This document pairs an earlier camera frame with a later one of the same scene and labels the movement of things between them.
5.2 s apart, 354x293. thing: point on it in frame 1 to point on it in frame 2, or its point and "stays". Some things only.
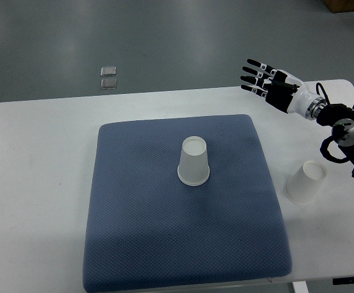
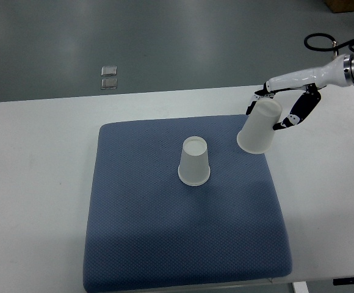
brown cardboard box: (346, 5) stays
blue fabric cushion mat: (146, 229) stays
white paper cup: (303, 187) to (256, 134)
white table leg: (300, 287) stays
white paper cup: (193, 168) stays
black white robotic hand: (284, 91) to (332, 74)
